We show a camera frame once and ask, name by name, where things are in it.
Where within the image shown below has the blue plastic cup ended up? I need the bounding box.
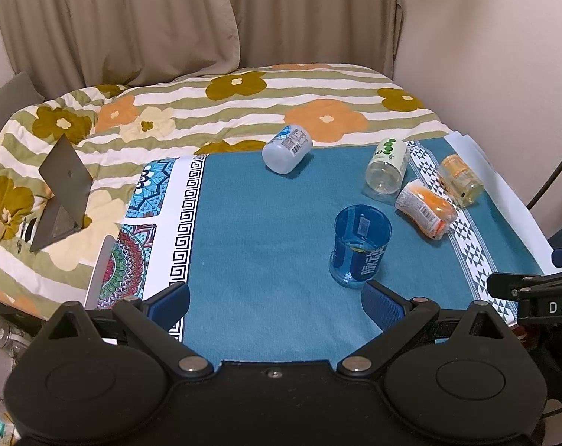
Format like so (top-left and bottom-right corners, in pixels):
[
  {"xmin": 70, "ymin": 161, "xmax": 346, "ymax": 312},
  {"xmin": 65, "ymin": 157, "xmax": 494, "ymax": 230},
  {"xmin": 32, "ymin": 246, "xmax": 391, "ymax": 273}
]
[{"xmin": 329, "ymin": 204, "xmax": 393, "ymax": 289}]

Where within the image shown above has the orange cartoon label cup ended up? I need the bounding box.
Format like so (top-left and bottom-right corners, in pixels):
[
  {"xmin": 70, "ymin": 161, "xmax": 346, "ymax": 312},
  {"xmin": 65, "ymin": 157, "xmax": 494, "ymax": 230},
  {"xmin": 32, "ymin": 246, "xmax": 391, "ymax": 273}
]
[{"xmin": 394, "ymin": 179, "xmax": 458, "ymax": 240}]

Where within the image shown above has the yellow orange label cup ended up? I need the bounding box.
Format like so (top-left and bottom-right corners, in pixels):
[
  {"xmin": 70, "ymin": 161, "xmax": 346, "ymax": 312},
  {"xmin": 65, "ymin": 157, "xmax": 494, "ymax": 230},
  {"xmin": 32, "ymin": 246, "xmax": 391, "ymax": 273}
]
[{"xmin": 438, "ymin": 154, "xmax": 484, "ymax": 207}]

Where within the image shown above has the clear cup green label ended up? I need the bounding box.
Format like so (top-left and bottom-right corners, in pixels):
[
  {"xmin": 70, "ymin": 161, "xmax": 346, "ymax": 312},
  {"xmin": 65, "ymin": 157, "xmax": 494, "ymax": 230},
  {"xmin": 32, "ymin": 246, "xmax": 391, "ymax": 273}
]
[{"xmin": 363, "ymin": 137, "xmax": 408, "ymax": 200}]

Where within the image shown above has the teal patterned table cloth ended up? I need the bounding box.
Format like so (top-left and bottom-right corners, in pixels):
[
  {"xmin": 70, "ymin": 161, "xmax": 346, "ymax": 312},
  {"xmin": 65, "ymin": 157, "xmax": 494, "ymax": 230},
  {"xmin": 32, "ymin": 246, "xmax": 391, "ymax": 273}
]
[{"xmin": 87, "ymin": 134, "xmax": 554, "ymax": 363}]

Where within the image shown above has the grey open laptop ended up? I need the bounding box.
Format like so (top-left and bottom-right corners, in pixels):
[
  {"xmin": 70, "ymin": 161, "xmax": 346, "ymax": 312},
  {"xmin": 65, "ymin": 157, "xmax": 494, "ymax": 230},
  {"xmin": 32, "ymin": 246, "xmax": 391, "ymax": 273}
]
[{"xmin": 30, "ymin": 135, "xmax": 94, "ymax": 252}]

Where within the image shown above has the floral striped duvet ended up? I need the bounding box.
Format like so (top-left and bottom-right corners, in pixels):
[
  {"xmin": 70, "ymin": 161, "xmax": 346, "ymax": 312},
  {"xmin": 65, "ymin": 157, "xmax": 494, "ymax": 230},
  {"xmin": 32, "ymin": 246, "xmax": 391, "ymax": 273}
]
[{"xmin": 0, "ymin": 64, "xmax": 448, "ymax": 319}]

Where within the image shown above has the beige curtain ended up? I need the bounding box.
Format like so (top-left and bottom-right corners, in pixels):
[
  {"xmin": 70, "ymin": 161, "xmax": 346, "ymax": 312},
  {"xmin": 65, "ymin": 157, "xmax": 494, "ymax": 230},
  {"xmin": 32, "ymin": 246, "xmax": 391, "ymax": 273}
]
[{"xmin": 0, "ymin": 0, "xmax": 402, "ymax": 98}]

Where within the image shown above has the black cable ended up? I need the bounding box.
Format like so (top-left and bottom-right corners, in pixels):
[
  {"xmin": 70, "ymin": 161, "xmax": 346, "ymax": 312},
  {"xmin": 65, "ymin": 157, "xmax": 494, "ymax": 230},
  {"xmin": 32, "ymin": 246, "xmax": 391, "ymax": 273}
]
[{"xmin": 525, "ymin": 136, "xmax": 562, "ymax": 210}]

